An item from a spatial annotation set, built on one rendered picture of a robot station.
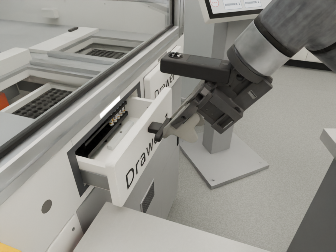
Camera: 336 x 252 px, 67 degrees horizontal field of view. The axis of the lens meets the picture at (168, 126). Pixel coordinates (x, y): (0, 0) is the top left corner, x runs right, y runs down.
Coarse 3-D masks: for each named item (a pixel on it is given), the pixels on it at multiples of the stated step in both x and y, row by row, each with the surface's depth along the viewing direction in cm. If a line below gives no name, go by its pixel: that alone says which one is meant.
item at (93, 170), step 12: (132, 96) 65; (132, 108) 66; (144, 108) 65; (132, 120) 66; (96, 156) 55; (108, 156) 55; (84, 168) 46; (96, 168) 45; (84, 180) 48; (96, 180) 46
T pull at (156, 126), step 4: (168, 120) 53; (152, 124) 52; (156, 124) 52; (160, 124) 52; (164, 124) 52; (148, 128) 51; (152, 128) 51; (156, 128) 51; (160, 128) 50; (152, 132) 51; (156, 132) 51; (160, 132) 49; (156, 136) 48; (160, 136) 48; (156, 140) 48; (160, 140) 49
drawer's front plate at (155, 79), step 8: (176, 48) 86; (152, 72) 69; (160, 72) 73; (144, 80) 67; (152, 80) 68; (160, 80) 74; (168, 80) 81; (144, 88) 68; (152, 88) 69; (152, 96) 70
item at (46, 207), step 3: (45, 201) 39; (48, 201) 40; (51, 201) 40; (45, 204) 39; (48, 204) 40; (51, 204) 41; (42, 207) 39; (45, 207) 39; (48, 207) 40; (42, 210) 39; (45, 210) 39; (48, 210) 40
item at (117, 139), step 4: (128, 120) 64; (128, 124) 63; (132, 124) 64; (124, 128) 61; (128, 128) 62; (120, 132) 60; (124, 132) 60; (116, 136) 59; (120, 136) 59; (112, 140) 58; (116, 140) 58; (120, 140) 59; (108, 144) 56; (112, 144) 56; (116, 144) 58; (108, 148) 56; (112, 148) 56
